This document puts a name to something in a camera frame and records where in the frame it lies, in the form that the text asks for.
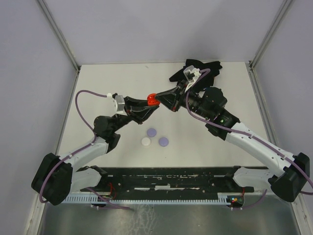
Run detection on purple charging case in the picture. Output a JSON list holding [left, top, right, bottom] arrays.
[[158, 137, 169, 147], [146, 128, 157, 138]]

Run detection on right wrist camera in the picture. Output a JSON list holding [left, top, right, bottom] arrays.
[[183, 65, 201, 92]]

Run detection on black cloth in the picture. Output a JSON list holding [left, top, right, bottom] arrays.
[[169, 59, 223, 93]]

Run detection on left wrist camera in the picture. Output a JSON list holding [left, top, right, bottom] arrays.
[[107, 93, 127, 116]]

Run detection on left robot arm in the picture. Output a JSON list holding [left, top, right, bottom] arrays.
[[31, 94, 160, 206]]

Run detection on orange round charging case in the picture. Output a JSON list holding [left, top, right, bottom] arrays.
[[147, 94, 160, 106]]

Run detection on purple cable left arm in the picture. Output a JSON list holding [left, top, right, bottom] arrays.
[[39, 90, 134, 210]]

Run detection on aluminium frame rail left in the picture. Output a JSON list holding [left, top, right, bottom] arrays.
[[35, 0, 81, 71]]

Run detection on white round charging case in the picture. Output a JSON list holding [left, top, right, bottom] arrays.
[[141, 137, 152, 147]]

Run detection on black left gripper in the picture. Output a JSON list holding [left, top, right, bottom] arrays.
[[111, 95, 159, 133]]

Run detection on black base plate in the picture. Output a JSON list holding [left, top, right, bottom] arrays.
[[93, 167, 254, 199]]

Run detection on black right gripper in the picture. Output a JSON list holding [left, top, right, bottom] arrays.
[[155, 80, 212, 120]]

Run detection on aluminium frame rail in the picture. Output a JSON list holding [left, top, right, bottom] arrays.
[[249, 0, 294, 71], [35, 0, 81, 71]]

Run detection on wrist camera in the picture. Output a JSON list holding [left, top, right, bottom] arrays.
[[183, 65, 201, 92], [107, 93, 127, 116]]

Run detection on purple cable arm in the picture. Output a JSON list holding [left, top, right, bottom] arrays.
[[185, 68, 313, 211], [39, 90, 134, 210]]

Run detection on blue-white cable duct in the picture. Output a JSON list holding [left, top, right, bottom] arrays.
[[63, 192, 243, 206]]

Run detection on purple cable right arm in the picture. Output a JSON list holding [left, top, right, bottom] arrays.
[[185, 68, 313, 211]]

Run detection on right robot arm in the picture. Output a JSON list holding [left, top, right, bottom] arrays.
[[155, 84, 310, 202]]

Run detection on aluminium frame rail right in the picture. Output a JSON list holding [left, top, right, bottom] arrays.
[[249, 0, 294, 71]]

